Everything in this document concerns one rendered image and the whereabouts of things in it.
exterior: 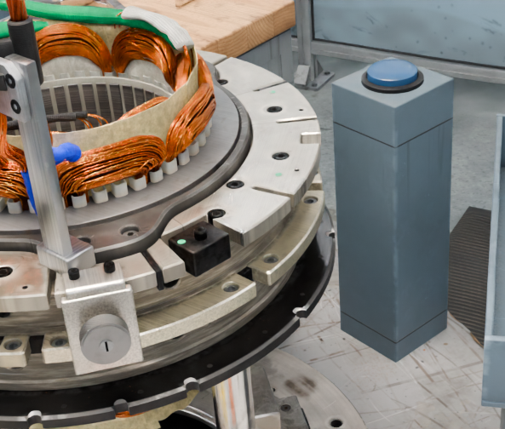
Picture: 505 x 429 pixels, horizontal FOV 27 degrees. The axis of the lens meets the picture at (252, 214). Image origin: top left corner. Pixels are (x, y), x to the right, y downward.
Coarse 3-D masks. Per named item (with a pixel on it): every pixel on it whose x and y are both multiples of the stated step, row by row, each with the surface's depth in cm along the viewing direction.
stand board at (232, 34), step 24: (120, 0) 97; (144, 0) 97; (168, 0) 96; (216, 0) 95; (240, 0) 95; (264, 0) 95; (288, 0) 94; (192, 24) 91; (216, 24) 91; (240, 24) 90; (264, 24) 92; (288, 24) 94; (216, 48) 88; (240, 48) 90
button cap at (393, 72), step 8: (376, 64) 86; (384, 64) 86; (392, 64) 86; (400, 64) 86; (408, 64) 86; (368, 72) 85; (376, 72) 85; (384, 72) 85; (392, 72) 84; (400, 72) 84; (408, 72) 84; (416, 72) 85; (368, 80) 86; (376, 80) 84; (384, 80) 84; (392, 80) 84; (400, 80) 84; (408, 80) 84
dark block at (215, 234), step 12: (192, 228) 58; (204, 228) 56; (216, 228) 57; (168, 240) 57; (192, 240) 57; (204, 240) 56; (216, 240) 56; (228, 240) 57; (180, 252) 56; (192, 252) 56; (204, 252) 56; (216, 252) 57; (228, 252) 57; (192, 264) 56; (204, 264) 56; (216, 264) 57
